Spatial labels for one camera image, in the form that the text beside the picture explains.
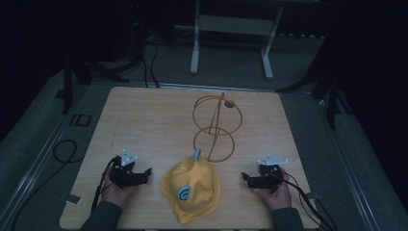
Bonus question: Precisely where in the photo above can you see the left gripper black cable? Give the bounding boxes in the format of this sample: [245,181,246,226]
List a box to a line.
[90,156,117,214]

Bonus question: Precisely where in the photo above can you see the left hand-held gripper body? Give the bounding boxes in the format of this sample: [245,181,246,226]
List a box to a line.
[109,148,146,191]

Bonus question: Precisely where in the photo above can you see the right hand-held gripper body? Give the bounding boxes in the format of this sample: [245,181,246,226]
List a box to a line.
[251,153,290,194]

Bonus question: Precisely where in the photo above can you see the person's right hand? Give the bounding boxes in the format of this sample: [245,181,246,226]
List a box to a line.
[254,166,293,213]

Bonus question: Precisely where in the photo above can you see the black metal stand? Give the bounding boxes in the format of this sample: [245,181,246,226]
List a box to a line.
[275,32,352,130]
[61,18,145,116]

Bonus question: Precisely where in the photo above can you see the yellow cap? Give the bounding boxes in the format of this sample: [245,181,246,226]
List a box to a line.
[160,147,222,225]

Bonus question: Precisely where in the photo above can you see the black floor cable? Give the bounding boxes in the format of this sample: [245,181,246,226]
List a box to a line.
[10,139,79,231]

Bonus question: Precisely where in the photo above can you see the orange wire hat stand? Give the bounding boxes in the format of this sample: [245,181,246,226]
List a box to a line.
[191,91,243,164]

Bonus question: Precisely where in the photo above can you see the black hanging cables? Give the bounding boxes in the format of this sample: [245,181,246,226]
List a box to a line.
[140,38,162,90]

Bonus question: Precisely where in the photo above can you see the white metal table frame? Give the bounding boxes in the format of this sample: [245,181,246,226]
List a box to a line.
[174,0,285,81]

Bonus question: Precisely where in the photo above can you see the person's left hand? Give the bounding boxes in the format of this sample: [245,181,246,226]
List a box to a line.
[100,167,137,210]

